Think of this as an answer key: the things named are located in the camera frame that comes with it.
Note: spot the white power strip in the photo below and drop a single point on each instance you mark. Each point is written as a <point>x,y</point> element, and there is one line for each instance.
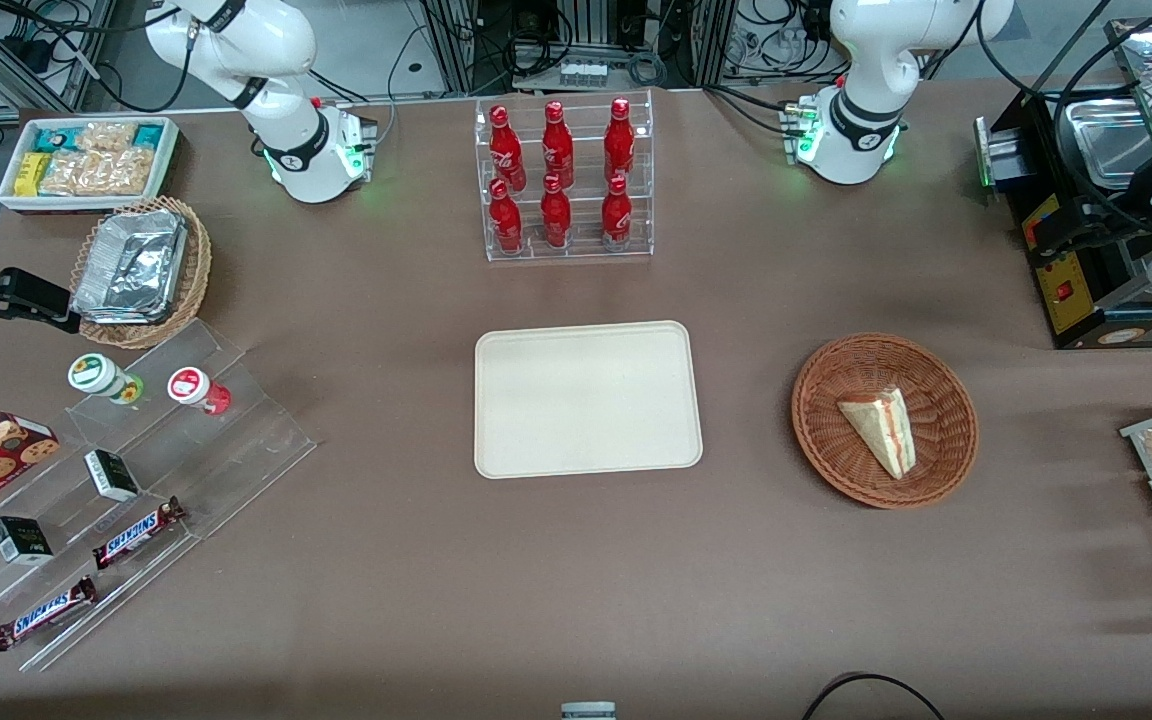
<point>583,73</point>

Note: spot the green lid yogurt cup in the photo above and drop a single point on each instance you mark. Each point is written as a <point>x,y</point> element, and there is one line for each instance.
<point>94,374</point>

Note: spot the triangular sandwich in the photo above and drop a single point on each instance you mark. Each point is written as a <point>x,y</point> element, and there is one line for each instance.
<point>881,430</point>

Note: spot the clear acrylic bottle rack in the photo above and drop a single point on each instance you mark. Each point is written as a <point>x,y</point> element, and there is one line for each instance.
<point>581,250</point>

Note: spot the white rectangular snack bin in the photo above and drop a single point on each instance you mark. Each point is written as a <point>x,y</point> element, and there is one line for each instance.
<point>8,200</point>

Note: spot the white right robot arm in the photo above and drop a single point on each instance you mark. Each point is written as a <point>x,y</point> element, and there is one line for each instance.
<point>281,45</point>

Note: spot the red cola bottle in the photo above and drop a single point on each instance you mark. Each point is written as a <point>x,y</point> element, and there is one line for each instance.
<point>556,218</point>
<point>506,225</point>
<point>558,150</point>
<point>617,215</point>
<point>507,155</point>
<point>619,145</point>

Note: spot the stack of foil trays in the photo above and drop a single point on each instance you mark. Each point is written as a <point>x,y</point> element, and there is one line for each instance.
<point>131,265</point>

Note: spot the teal snack packet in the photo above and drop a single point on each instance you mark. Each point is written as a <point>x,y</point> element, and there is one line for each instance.
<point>56,138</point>
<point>149,135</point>

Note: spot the clear bag of crackers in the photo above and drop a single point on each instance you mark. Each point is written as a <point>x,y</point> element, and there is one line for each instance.
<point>106,138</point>
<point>71,175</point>
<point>126,172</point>

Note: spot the brown round wicker basket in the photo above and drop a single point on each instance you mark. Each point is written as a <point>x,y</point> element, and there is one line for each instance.
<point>836,440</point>

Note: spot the clear acrylic stepped stand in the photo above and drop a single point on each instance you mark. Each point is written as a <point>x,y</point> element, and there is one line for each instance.
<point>236,450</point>

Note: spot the steel pan in machine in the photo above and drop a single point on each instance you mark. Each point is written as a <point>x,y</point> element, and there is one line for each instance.
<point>1101,140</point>

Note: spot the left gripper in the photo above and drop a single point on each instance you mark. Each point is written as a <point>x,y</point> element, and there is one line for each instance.
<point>1104,232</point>

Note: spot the small black carton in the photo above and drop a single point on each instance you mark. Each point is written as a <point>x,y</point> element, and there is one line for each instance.
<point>112,476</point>
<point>21,541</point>

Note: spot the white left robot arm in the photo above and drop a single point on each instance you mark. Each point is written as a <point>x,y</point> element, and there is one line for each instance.
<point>871,60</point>

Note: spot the Snickers chocolate bar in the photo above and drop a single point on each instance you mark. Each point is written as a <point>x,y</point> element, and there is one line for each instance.
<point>44,613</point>
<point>136,533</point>

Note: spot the black sealing machine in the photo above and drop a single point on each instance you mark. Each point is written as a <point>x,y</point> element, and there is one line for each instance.
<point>1086,300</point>

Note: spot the light tan wicker basket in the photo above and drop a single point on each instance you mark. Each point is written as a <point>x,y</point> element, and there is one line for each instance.
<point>198,270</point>

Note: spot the yellow snack packet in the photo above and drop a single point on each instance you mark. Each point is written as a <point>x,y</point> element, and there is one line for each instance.
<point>31,174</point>

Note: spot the red lid yogurt cup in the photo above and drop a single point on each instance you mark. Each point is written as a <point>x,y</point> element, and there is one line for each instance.
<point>189,385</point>

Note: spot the small grey device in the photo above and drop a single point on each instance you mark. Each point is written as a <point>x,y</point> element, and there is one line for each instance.
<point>588,711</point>

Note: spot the beige rectangular tray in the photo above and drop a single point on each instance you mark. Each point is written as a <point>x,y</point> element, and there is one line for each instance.
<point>586,400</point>

